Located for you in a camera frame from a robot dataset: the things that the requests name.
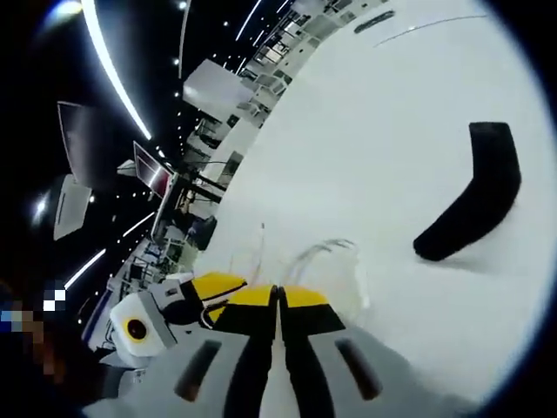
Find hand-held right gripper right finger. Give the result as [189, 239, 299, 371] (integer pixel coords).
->
[278, 285, 480, 418]

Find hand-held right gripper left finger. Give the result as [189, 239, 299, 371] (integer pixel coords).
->
[82, 283, 279, 418]

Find white desktop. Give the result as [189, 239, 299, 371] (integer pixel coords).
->
[191, 0, 554, 406]

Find white ceiling air conditioner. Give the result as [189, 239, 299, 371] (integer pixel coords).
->
[52, 173, 93, 241]

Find laptop with red screen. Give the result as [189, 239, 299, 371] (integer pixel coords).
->
[132, 140, 176, 198]

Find black laptop stand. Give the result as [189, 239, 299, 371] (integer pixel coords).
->
[150, 160, 228, 247]

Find dark flat panel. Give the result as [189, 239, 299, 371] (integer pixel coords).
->
[57, 100, 134, 192]

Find black Velcro strap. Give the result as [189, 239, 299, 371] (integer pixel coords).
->
[413, 121, 522, 262]

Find group of white office chairs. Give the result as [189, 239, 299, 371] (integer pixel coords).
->
[237, 0, 349, 118]

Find long curved ceiling light strip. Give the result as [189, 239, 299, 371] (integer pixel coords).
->
[81, 0, 153, 141]

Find white square pillar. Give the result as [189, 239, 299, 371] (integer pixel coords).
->
[182, 58, 249, 118]

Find white wired earphones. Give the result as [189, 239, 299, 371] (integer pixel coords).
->
[230, 221, 371, 323]

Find black strip on table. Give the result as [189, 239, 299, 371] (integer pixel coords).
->
[352, 10, 396, 35]

